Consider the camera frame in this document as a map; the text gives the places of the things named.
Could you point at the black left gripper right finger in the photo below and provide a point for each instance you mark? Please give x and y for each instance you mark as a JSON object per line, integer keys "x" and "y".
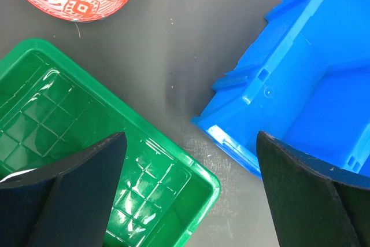
{"x": 312, "y": 202}

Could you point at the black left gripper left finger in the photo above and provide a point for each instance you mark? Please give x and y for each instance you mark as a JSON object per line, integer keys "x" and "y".
{"x": 64, "y": 203}

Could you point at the green plastic tray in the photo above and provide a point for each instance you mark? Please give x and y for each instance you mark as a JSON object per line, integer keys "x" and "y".
{"x": 51, "y": 108}

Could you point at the blue three-compartment bin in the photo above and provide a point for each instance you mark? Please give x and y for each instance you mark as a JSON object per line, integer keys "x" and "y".
{"x": 305, "y": 81}

